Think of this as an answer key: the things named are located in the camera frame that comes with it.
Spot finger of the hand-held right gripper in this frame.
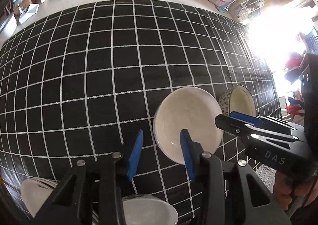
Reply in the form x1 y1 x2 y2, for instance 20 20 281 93
229 111 305 138
214 114 307 143

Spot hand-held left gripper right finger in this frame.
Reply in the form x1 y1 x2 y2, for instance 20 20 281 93
179 129 292 225

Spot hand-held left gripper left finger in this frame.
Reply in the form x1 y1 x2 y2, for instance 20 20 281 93
30 129 144 225

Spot patterned rim bowl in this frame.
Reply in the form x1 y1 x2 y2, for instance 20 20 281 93
218 85 256 118

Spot plain white bowl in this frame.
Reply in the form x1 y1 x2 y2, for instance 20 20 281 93
153 86 224 165

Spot white bowl with blue print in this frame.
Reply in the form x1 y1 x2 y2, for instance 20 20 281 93
121 194 179 225

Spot white plate with dark floral print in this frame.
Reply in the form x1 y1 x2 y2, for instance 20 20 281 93
20 178 59 218

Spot person's right hand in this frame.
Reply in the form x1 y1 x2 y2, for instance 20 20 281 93
272 170 318 212

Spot red clothes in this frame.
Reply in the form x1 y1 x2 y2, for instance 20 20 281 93
284 52 305 84

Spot black checkered tablecloth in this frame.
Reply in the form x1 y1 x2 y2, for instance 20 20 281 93
0 0 284 225

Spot blue plastic basket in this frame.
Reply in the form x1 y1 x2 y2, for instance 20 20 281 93
304 26 318 54

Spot white dustpan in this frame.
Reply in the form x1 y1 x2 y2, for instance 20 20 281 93
18 4 40 24

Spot white mop bucket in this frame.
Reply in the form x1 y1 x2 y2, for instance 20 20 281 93
0 14 18 38

